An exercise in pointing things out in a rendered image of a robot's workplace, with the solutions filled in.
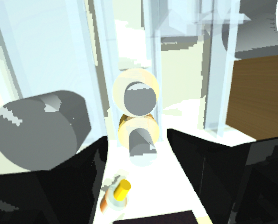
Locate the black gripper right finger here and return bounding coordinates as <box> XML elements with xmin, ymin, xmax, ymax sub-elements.
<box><xmin>167</xmin><ymin>128</ymin><xmax>278</xmax><ymax>224</ymax></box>

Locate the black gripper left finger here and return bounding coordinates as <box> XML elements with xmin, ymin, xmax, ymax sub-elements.
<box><xmin>0</xmin><ymin>136</ymin><xmax>109</xmax><ymax>224</ymax></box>

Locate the yellow block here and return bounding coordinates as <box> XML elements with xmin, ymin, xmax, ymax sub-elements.
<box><xmin>224</xmin><ymin>55</ymin><xmax>278</xmax><ymax>140</ymax></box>

